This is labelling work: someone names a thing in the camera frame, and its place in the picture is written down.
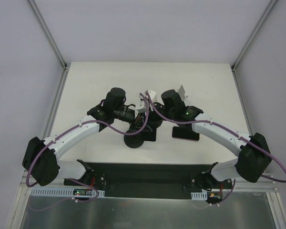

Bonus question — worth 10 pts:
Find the black smartphone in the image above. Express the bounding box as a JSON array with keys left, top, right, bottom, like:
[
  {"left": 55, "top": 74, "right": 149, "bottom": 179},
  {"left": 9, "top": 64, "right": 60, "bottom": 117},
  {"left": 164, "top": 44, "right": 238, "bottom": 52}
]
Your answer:
[{"left": 140, "top": 121, "right": 157, "bottom": 142}]

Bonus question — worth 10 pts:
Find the black round-base phone stand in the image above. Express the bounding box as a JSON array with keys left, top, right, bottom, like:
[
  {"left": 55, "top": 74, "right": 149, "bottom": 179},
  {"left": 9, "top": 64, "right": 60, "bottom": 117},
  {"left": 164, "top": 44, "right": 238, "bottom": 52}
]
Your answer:
[{"left": 123, "top": 133, "right": 144, "bottom": 149}]

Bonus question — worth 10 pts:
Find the silver folding phone stand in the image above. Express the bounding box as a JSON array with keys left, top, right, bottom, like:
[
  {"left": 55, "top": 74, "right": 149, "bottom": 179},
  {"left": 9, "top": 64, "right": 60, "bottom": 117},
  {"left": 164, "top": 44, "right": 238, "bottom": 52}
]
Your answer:
[{"left": 177, "top": 84, "right": 188, "bottom": 101}]

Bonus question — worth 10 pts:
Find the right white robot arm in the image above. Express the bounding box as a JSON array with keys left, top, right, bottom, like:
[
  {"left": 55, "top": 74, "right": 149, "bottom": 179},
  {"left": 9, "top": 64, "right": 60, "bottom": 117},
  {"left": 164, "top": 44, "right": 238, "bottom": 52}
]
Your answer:
[{"left": 159, "top": 89, "right": 272, "bottom": 189}]

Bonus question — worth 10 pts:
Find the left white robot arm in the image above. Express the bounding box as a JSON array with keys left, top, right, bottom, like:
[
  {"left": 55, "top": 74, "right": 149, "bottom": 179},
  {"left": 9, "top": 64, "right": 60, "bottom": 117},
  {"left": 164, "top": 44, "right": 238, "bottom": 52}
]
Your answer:
[{"left": 22, "top": 87, "right": 126, "bottom": 187}]

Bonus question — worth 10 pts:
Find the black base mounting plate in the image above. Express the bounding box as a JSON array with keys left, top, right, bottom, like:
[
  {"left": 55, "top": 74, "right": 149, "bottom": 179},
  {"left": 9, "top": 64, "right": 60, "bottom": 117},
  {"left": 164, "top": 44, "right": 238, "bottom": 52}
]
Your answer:
[{"left": 61, "top": 161, "right": 244, "bottom": 199}]

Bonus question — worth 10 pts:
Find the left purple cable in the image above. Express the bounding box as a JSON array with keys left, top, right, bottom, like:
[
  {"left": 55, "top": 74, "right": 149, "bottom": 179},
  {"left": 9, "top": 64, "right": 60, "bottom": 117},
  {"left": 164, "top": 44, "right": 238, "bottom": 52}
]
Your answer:
[{"left": 26, "top": 92, "right": 149, "bottom": 188}]

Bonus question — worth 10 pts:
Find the purple cable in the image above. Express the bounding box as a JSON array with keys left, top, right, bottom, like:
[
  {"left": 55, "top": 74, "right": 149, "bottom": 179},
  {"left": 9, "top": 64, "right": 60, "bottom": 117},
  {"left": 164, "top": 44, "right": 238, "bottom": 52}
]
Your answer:
[
  {"left": 145, "top": 92, "right": 286, "bottom": 183},
  {"left": 26, "top": 92, "right": 149, "bottom": 188}
]

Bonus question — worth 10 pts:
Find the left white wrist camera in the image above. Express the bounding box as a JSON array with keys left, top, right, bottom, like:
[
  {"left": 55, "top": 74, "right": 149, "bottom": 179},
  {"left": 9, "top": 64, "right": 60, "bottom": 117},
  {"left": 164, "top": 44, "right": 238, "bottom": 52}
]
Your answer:
[{"left": 135, "top": 91, "right": 157, "bottom": 116}]

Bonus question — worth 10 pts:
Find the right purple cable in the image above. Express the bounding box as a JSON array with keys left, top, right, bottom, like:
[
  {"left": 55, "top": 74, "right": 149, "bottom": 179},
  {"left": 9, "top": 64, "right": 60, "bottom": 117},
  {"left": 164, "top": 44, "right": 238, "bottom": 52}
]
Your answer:
[{"left": 145, "top": 92, "right": 286, "bottom": 183}]

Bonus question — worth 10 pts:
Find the left white cable duct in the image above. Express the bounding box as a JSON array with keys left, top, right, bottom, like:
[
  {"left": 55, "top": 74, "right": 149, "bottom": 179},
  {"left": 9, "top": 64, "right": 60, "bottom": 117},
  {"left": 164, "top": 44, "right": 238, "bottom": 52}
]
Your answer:
[{"left": 31, "top": 187, "right": 105, "bottom": 198}]

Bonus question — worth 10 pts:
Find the white cable duct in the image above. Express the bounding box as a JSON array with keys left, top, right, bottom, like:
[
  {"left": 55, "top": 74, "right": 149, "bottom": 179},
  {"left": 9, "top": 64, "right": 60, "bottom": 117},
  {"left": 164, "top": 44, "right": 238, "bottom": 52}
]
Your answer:
[
  {"left": 191, "top": 192, "right": 208, "bottom": 201},
  {"left": 31, "top": 187, "right": 105, "bottom": 198}
]

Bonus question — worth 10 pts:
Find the right white cable duct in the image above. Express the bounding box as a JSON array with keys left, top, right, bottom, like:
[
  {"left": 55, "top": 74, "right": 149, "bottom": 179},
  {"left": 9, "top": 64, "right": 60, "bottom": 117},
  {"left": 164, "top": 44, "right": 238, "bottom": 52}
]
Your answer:
[{"left": 191, "top": 192, "right": 208, "bottom": 201}]

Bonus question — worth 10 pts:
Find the left aluminium frame post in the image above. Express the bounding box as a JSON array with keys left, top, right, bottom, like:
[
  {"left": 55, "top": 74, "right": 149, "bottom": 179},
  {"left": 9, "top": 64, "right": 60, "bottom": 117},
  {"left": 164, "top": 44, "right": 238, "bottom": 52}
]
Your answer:
[{"left": 26, "top": 0, "right": 71, "bottom": 70}]

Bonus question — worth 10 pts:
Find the aluminium frame post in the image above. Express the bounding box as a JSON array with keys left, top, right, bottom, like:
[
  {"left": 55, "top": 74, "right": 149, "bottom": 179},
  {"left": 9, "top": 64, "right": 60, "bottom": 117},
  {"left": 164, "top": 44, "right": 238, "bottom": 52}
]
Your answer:
[
  {"left": 26, "top": 0, "right": 71, "bottom": 70},
  {"left": 230, "top": 0, "right": 279, "bottom": 71}
]

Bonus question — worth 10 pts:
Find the right aluminium frame post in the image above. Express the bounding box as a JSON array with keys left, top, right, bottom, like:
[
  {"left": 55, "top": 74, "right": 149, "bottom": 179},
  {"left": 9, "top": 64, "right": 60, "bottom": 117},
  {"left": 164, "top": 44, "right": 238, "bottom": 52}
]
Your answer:
[{"left": 230, "top": 0, "right": 279, "bottom": 71}]

